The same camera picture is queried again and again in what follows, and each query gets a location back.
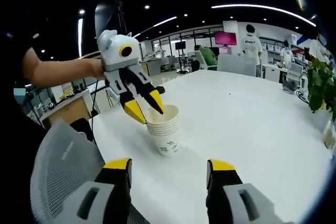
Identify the long ceiling light strip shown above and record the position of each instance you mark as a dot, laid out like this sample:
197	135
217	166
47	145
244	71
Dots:
262	7
80	37

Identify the group of white paper cups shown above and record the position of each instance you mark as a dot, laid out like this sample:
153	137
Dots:
168	142

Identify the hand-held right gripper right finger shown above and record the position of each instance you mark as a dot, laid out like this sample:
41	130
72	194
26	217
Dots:
228	197

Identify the pink monitor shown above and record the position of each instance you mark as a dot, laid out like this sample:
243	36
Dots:
225	38

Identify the white office chair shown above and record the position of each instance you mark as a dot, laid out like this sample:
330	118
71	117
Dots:
201	60
296	73

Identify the glass jar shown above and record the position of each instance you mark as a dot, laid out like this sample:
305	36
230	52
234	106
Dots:
331	137

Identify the wooden side desk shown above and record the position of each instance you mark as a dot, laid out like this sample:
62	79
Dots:
68	108

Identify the white table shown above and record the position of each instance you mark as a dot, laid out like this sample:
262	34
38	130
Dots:
236	129

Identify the white power strip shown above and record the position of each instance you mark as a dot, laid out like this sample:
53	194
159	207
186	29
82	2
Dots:
303	95

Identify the green potted plant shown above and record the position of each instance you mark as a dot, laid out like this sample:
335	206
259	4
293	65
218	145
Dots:
321	85

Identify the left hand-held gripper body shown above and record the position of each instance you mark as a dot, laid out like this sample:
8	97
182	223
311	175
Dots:
113	51

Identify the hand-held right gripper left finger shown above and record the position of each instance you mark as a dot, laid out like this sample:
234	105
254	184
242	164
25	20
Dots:
110	197

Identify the grey mesh office chair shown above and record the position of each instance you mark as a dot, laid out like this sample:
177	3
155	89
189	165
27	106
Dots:
60	161

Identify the pale grey office chair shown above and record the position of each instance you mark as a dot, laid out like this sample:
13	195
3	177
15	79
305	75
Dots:
236	65

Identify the small black object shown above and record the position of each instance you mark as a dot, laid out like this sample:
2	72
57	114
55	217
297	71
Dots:
161	90

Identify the black monitor on stand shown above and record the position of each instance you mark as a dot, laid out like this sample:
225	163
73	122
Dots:
180	45

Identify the small grey object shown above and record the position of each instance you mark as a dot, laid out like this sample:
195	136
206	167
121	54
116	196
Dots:
290	87

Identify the green-printed white paper cup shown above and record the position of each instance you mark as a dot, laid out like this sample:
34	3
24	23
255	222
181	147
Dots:
170	115

